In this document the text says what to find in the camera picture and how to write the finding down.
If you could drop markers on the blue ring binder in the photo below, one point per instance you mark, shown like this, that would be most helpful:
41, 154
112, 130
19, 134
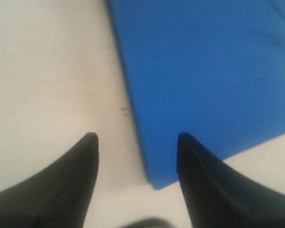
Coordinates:
211, 68

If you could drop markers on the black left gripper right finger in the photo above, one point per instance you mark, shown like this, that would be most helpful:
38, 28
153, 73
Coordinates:
217, 196

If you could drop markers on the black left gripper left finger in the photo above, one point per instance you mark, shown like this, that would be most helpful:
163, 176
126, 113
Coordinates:
59, 195

